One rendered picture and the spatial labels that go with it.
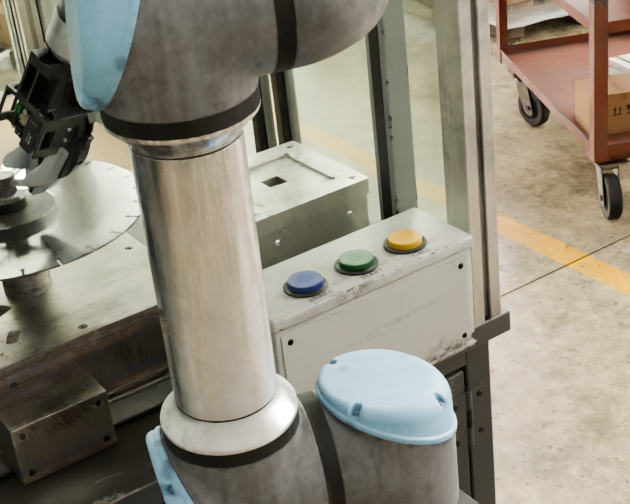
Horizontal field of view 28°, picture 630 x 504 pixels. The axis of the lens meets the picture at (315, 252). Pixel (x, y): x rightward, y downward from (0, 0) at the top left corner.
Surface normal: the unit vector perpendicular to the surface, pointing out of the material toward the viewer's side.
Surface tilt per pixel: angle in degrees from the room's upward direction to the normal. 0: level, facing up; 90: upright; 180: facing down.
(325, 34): 114
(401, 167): 90
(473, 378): 90
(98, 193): 0
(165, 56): 96
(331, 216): 90
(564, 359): 0
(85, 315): 0
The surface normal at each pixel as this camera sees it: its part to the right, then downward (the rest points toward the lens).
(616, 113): 0.13, 0.45
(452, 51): -0.82, 0.34
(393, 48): 0.56, 0.33
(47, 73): -0.59, 0.26
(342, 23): 0.64, 0.59
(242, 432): 0.19, -0.29
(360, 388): 0.02, -0.90
